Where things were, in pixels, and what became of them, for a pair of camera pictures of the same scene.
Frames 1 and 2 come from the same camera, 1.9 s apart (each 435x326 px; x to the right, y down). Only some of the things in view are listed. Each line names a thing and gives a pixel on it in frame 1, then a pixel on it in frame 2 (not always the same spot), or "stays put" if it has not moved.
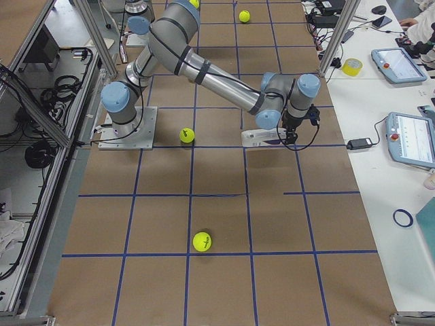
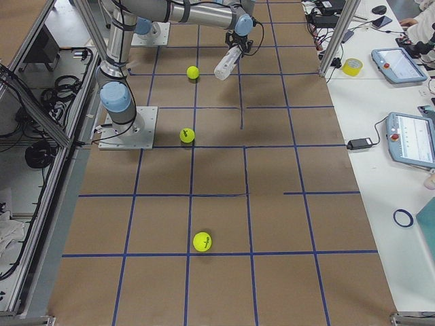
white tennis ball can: (262, 137) → (223, 68)
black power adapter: (359, 143) stays put
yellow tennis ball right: (202, 242) stays put
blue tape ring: (407, 213) stays put
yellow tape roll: (351, 66) stays put
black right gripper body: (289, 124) → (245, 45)
